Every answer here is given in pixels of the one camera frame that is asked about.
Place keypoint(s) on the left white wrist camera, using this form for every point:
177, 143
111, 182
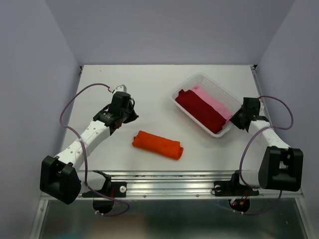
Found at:
120, 88

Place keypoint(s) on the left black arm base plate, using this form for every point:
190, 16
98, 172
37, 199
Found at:
113, 189

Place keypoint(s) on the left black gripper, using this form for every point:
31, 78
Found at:
133, 116

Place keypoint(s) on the white plastic basket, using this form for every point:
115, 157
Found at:
216, 91

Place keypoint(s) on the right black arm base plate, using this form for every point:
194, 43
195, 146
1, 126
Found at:
229, 189

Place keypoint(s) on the dark red rolled t-shirt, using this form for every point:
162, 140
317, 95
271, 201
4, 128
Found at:
200, 110

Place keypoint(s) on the pink rolled t-shirt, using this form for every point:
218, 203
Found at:
213, 102

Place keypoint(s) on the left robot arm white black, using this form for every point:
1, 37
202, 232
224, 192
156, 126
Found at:
59, 177

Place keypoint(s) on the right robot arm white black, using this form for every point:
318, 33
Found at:
281, 166

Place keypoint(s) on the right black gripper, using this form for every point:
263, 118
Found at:
234, 120

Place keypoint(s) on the aluminium mounting rail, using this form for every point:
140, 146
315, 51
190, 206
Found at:
171, 185

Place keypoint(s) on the orange t-shirt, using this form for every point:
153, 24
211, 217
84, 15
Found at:
159, 145

